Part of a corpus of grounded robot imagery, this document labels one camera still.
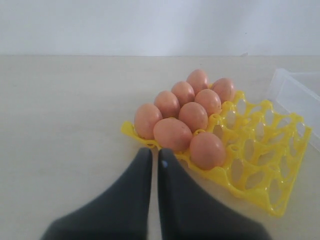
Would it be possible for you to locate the brown speckled egg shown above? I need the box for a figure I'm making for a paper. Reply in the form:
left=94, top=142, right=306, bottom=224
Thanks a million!
left=211, top=77, right=236, bottom=104
left=178, top=102, right=208, bottom=133
left=194, top=89, right=222, bottom=116

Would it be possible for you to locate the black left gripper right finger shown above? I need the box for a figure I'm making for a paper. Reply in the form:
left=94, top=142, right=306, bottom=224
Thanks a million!
left=157, top=148, right=271, bottom=240

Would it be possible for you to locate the clear plastic box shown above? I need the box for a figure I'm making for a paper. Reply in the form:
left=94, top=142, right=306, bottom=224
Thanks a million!
left=266, top=68, right=320, bottom=150

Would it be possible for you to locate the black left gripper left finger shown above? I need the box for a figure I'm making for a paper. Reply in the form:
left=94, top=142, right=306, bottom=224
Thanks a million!
left=42, top=148, right=153, bottom=240

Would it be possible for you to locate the yellow plastic egg tray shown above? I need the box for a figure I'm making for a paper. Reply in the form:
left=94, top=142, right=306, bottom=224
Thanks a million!
left=121, top=91, right=312, bottom=216

